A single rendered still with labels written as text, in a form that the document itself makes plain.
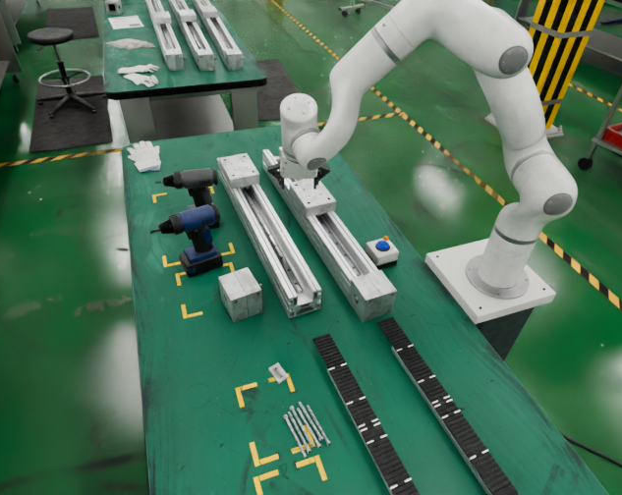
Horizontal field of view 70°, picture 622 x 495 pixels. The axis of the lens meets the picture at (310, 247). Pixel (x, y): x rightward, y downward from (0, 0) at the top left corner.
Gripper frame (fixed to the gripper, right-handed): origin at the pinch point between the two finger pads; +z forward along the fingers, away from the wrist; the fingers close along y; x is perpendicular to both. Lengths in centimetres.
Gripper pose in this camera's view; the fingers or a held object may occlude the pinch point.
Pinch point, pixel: (299, 183)
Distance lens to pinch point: 128.4
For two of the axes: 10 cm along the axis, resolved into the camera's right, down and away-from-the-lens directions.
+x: 0.1, 9.1, -4.1
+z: -0.2, 4.1, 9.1
